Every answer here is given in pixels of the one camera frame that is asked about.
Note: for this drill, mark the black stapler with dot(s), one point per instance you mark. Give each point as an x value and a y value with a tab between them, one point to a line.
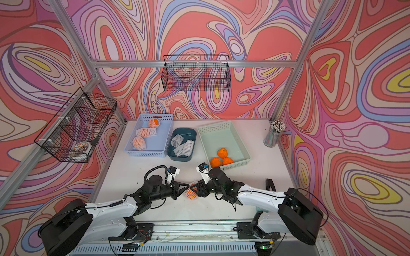
269	185

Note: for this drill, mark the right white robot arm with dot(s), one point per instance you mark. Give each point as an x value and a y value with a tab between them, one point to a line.
279	212

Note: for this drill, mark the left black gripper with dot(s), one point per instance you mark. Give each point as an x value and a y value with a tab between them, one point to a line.
175	189

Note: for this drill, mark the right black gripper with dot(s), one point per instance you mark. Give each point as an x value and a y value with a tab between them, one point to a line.
203	189

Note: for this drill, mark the black wire basket wall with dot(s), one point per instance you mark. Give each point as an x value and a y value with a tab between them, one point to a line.
84	117
196	72

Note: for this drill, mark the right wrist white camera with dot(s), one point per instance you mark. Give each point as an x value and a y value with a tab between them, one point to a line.
203	170

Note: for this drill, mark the metal cup of pencils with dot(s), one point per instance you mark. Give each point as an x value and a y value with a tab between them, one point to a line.
275	130

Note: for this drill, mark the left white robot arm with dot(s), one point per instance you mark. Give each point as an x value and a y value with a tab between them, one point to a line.
80	223

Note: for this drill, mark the wrist white camera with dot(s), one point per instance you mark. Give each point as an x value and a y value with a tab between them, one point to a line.
203	170
171	174

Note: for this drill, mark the small mint alarm clock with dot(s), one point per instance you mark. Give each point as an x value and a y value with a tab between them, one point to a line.
260	209

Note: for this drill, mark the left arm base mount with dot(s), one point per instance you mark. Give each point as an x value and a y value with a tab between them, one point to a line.
141	232

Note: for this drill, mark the dark teal plastic tray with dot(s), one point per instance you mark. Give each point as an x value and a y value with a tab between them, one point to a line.
188	134

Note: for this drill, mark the black wire basket back wall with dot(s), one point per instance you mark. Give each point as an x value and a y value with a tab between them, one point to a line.
196	72

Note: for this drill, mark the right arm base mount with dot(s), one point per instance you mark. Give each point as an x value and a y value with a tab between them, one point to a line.
248	230

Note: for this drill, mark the white foam net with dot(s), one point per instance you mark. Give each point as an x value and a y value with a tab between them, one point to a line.
180	150
177	140
191	191
188	148

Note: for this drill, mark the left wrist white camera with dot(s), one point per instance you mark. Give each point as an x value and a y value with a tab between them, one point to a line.
171	174

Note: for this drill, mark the mint green perforated basket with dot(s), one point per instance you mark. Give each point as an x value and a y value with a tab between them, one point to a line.
217	136

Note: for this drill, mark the lavender perforated plastic basket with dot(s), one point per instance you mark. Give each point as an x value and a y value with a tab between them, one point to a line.
156	145

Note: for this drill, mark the black wire basket left wall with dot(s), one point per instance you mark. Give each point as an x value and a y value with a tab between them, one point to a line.
84	117

